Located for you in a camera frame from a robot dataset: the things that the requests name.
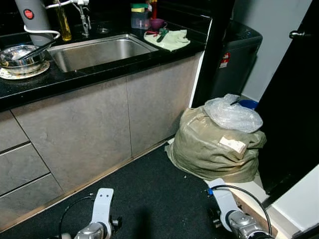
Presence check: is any olive woven sack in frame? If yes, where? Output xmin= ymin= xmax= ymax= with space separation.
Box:
xmin=166 ymin=106 xmax=268 ymax=184

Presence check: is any black door handle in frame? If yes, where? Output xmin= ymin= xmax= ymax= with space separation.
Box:
xmin=289 ymin=30 xmax=306 ymax=40

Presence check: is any red white sticker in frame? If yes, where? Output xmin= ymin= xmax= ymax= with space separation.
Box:
xmin=220 ymin=52 xmax=231 ymax=69

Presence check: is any stainless steel bowl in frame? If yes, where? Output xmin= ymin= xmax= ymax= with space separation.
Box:
xmin=0 ymin=44 xmax=46 ymax=75

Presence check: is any grey flask with red logo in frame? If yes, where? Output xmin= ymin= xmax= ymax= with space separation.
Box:
xmin=15 ymin=0 xmax=53 ymax=46

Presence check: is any green handled tool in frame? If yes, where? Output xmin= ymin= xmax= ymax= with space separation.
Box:
xmin=156 ymin=28 xmax=170 ymax=43

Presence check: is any blue bucket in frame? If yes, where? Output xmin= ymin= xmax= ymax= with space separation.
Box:
xmin=238 ymin=99 xmax=259 ymax=111

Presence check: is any clear plastic container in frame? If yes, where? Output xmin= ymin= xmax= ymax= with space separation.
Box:
xmin=131 ymin=7 xmax=152 ymax=30

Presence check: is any wide grey cabinet door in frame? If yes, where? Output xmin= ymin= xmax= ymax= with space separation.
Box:
xmin=10 ymin=77 xmax=133 ymax=193

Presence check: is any purple cup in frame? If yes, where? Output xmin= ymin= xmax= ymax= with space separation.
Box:
xmin=150 ymin=18 xmax=166 ymax=30

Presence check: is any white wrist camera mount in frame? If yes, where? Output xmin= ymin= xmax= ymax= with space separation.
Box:
xmin=205 ymin=178 xmax=240 ymax=218
xmin=91 ymin=188 xmax=115 ymax=228

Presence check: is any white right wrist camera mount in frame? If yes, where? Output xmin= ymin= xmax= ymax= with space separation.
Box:
xmin=205 ymin=178 xmax=240 ymax=218

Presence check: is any stainless steel sink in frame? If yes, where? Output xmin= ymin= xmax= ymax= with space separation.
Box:
xmin=47 ymin=33 xmax=160 ymax=73

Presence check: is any grey drawer front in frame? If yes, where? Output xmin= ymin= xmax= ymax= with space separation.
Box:
xmin=0 ymin=143 xmax=51 ymax=196
xmin=0 ymin=173 xmax=65 ymax=231
xmin=0 ymin=110 xmax=31 ymax=153

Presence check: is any round floral plate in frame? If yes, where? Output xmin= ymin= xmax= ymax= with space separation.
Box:
xmin=0 ymin=61 xmax=51 ymax=81

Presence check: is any chrome faucet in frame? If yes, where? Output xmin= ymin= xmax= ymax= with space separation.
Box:
xmin=46 ymin=0 xmax=93 ymax=38

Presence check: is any narrow grey cabinet door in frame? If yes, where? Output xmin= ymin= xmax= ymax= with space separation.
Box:
xmin=126 ymin=52 xmax=203 ymax=158

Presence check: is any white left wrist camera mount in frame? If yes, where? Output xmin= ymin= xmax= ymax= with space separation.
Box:
xmin=91 ymin=188 xmax=115 ymax=228

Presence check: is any yellow oil bottle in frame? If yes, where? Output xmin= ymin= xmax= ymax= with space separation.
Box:
xmin=55 ymin=0 xmax=72 ymax=42

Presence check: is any white cord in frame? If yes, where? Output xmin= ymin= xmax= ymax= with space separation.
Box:
xmin=25 ymin=26 xmax=61 ymax=41

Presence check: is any red plastic utensil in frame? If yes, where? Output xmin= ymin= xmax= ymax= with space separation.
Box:
xmin=150 ymin=0 xmax=158 ymax=20

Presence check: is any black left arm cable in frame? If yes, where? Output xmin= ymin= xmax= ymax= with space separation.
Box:
xmin=59 ymin=194 xmax=96 ymax=239

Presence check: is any yellow green sponge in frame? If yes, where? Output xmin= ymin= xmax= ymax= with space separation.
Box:
xmin=131 ymin=2 xmax=150 ymax=12

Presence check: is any black door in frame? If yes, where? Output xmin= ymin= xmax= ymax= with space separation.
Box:
xmin=253 ymin=0 xmax=319 ymax=196

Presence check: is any clear bubble wrap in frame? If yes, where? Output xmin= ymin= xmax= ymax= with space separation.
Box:
xmin=203 ymin=94 xmax=264 ymax=134

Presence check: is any light green cloth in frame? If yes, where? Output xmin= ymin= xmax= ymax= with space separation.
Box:
xmin=144 ymin=29 xmax=191 ymax=52

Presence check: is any beige paper label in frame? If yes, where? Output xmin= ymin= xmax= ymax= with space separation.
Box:
xmin=219 ymin=135 xmax=248 ymax=154

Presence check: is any dark grey washing machine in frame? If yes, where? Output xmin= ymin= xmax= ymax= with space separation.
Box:
xmin=211 ymin=20 xmax=264 ymax=101

